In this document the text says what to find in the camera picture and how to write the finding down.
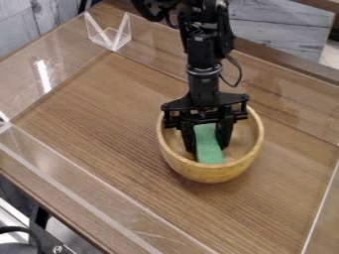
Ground green rectangular block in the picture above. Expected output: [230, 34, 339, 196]
[194, 123, 225, 164]

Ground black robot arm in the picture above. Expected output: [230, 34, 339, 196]
[131, 0, 250, 153]

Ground brown wooden bowl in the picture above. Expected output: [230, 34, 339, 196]
[157, 107, 265, 184]

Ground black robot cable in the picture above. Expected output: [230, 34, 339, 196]
[219, 55, 245, 89]

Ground black cable on floor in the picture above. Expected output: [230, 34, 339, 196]
[0, 225, 46, 254]

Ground black table leg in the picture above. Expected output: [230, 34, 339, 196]
[34, 206, 51, 229]

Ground clear acrylic tray walls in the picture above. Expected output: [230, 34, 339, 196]
[0, 17, 339, 254]

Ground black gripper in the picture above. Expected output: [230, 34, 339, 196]
[161, 67, 250, 154]

